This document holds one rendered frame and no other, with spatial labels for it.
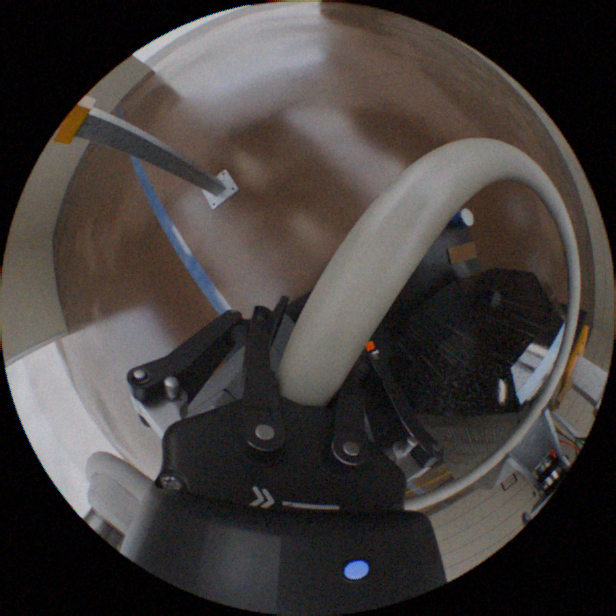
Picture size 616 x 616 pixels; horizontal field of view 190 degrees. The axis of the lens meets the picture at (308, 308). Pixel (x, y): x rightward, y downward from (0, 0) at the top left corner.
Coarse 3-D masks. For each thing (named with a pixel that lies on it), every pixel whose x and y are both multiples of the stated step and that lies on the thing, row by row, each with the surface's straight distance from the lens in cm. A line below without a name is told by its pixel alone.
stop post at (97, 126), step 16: (80, 112) 74; (96, 112) 80; (64, 128) 76; (80, 128) 78; (96, 128) 78; (112, 128) 79; (128, 128) 82; (112, 144) 82; (128, 144) 84; (144, 144) 85; (160, 144) 92; (144, 160) 90; (160, 160) 93; (176, 160) 96; (192, 176) 108; (208, 176) 114; (224, 176) 135; (208, 192) 137; (224, 192) 130
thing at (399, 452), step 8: (400, 440) 10; (408, 440) 9; (416, 440) 10; (392, 448) 10; (400, 448) 10; (408, 448) 9; (392, 456) 10; (400, 456) 10; (408, 456) 10; (400, 464) 9; (408, 464) 10; (416, 464) 10; (408, 472) 9; (416, 472) 10; (424, 472) 11; (408, 480) 10
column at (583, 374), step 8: (584, 360) 180; (576, 368) 179; (584, 368) 179; (592, 368) 179; (600, 368) 180; (576, 376) 178; (584, 376) 177; (592, 376) 178; (600, 376) 178; (576, 384) 176; (584, 384) 176; (592, 384) 177; (600, 384) 177; (584, 392) 176; (592, 392) 176; (600, 392) 177; (592, 400) 179
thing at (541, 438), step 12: (540, 420) 56; (528, 432) 55; (540, 432) 61; (552, 432) 58; (528, 444) 60; (540, 444) 67; (552, 444) 76; (504, 456) 47; (516, 456) 59; (528, 456) 66; (540, 456) 76; (516, 468) 55; (528, 468) 75
